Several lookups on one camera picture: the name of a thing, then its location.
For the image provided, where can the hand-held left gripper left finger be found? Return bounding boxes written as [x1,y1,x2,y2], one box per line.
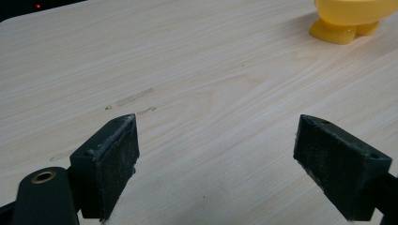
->
[69,112,141,222]

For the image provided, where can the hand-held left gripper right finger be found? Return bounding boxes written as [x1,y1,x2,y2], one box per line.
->
[293,113,393,222]

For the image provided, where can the yellow plastic footed toy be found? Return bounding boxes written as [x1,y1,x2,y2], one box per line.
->
[308,0,398,46]

